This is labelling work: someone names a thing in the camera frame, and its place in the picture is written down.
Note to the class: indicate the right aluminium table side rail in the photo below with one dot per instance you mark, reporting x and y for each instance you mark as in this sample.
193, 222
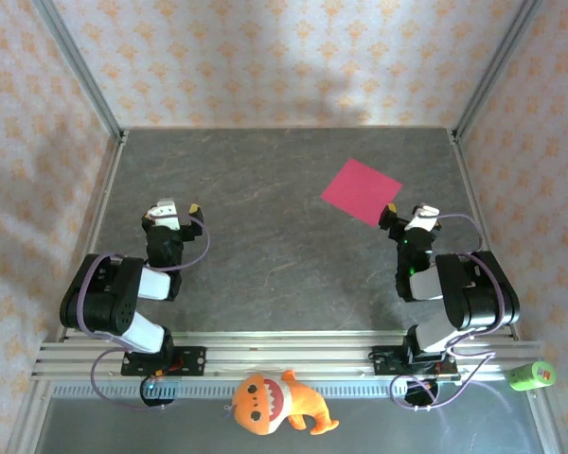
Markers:
475, 208

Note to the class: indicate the aluminium mounting rail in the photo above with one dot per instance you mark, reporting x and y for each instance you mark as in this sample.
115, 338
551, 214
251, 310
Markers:
289, 354

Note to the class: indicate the orange shark plush toy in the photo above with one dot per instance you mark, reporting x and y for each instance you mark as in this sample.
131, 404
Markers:
265, 402

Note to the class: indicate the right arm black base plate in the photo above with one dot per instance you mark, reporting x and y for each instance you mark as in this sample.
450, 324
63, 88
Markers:
383, 361

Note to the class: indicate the aluminium frame post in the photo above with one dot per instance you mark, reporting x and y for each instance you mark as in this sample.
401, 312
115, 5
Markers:
492, 71
83, 71

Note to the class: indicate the left aluminium frame post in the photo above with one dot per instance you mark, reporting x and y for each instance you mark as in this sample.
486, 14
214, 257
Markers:
83, 71

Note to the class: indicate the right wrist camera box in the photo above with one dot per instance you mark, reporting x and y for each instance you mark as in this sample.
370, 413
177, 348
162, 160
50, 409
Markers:
422, 217

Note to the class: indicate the green cylindrical can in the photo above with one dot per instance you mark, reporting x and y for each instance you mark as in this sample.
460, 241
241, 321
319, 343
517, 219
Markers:
530, 377

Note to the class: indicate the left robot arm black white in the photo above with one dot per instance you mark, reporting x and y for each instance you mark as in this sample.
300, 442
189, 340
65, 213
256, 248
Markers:
113, 302

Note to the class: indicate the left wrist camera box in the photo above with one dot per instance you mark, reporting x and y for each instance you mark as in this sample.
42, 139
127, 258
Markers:
163, 214

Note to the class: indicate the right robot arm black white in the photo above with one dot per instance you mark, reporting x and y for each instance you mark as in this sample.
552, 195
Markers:
473, 293

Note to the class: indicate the aluminium table side rail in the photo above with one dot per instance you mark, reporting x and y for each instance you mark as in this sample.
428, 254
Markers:
475, 208
102, 208

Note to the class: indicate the pink cloth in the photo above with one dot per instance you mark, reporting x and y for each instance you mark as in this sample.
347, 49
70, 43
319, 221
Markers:
360, 189

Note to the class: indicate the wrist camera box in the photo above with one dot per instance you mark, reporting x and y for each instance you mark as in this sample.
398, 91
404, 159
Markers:
422, 217
163, 214

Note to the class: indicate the right aluminium frame post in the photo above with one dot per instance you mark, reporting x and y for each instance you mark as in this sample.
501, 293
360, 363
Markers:
492, 71

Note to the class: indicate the left aluminium table side rail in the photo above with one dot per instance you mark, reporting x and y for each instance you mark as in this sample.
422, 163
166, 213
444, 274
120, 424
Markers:
102, 208

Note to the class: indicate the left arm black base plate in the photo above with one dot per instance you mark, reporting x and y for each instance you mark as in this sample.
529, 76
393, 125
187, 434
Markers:
194, 360

